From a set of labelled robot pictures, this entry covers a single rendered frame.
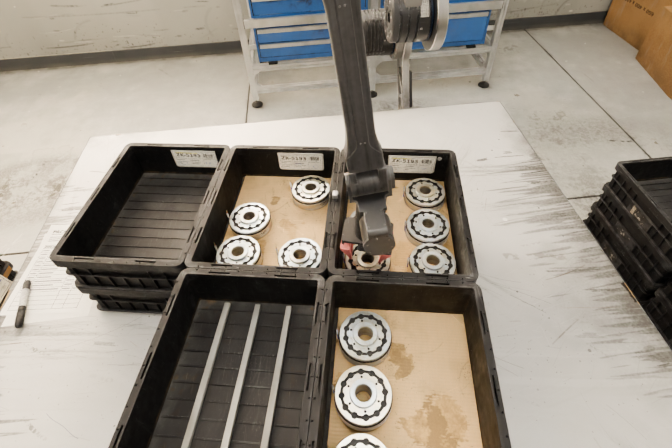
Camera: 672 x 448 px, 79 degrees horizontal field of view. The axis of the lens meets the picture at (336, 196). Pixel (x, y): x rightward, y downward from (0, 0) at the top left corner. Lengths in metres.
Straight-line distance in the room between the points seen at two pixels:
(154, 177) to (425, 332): 0.86
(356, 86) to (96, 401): 0.86
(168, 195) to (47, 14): 3.03
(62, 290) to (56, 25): 3.05
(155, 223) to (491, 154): 1.08
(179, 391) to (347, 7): 0.72
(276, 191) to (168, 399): 0.56
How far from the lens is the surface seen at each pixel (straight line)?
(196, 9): 3.72
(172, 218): 1.15
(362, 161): 0.68
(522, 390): 1.03
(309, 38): 2.80
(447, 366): 0.87
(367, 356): 0.82
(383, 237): 0.71
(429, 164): 1.11
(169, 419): 0.88
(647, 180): 1.98
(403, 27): 1.23
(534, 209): 1.35
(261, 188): 1.15
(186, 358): 0.92
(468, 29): 3.01
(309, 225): 1.04
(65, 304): 1.29
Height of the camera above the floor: 1.62
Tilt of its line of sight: 46 degrees down
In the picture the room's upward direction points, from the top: 3 degrees counter-clockwise
